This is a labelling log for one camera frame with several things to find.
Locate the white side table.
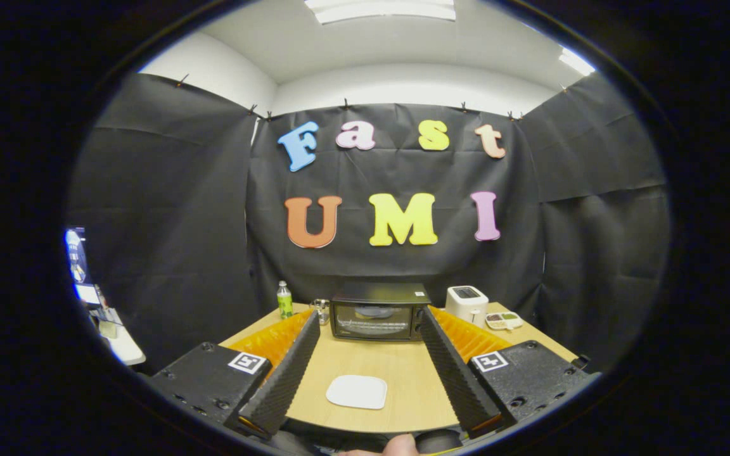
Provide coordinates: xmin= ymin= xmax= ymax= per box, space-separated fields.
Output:
xmin=89 ymin=307 xmax=147 ymax=367

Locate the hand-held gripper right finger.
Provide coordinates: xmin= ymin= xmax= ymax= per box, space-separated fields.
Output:
xmin=419 ymin=306 xmax=600 ymax=440

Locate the small ceiling light panel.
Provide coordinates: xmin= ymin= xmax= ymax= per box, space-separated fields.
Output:
xmin=558 ymin=49 xmax=596 ymax=77

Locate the computer monitor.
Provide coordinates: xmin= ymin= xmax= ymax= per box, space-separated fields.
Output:
xmin=64 ymin=227 xmax=103 ymax=308

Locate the white pop-up toaster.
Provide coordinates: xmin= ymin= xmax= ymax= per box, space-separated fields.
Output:
xmin=445 ymin=286 xmax=490 ymax=328

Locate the long ceiling light panel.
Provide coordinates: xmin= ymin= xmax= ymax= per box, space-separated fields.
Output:
xmin=305 ymin=0 xmax=456 ymax=25

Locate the green label drink bottle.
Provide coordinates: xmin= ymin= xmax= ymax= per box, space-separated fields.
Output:
xmin=276 ymin=281 xmax=294 ymax=320

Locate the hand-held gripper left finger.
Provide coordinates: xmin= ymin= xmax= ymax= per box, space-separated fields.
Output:
xmin=148 ymin=308 xmax=321 ymax=440

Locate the white square plate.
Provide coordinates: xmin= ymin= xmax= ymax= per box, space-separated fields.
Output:
xmin=326 ymin=374 xmax=388 ymax=410

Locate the black toaster oven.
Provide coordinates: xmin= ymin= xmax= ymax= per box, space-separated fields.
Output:
xmin=330 ymin=282 xmax=432 ymax=343

